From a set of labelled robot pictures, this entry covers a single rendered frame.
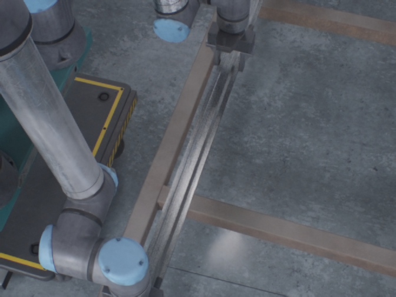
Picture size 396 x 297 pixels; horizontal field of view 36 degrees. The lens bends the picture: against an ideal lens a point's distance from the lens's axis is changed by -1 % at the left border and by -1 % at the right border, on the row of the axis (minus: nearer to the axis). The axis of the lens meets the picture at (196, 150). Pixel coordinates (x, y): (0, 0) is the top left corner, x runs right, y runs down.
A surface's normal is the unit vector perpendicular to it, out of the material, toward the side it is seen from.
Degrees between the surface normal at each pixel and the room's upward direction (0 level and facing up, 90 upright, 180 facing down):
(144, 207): 0
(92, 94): 0
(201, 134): 0
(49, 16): 90
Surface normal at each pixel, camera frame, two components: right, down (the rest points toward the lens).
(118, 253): 0.09, -0.50
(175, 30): -0.26, 0.86
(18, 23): 0.95, 0.18
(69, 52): 0.64, 0.41
